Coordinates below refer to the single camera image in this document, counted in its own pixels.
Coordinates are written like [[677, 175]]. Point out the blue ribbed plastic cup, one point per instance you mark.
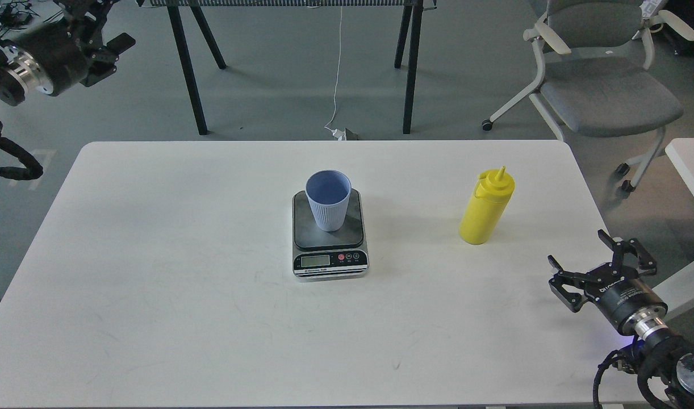
[[328, 194]]

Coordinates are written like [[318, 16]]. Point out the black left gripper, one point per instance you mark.
[[54, 56]]

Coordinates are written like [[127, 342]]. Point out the black digital kitchen scale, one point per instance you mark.
[[322, 255]]

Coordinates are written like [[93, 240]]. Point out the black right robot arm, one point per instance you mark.
[[661, 359]]

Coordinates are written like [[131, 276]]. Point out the grey office chair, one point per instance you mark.
[[601, 96]]

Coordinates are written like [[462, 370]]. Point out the yellow squeeze bottle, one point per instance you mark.
[[492, 192]]

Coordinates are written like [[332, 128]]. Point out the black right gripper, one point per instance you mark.
[[615, 289]]

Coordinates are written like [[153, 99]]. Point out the white power adapter on floor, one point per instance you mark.
[[344, 135]]

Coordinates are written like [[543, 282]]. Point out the white side table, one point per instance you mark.
[[678, 198]]

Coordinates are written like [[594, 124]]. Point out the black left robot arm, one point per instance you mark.
[[76, 107]]

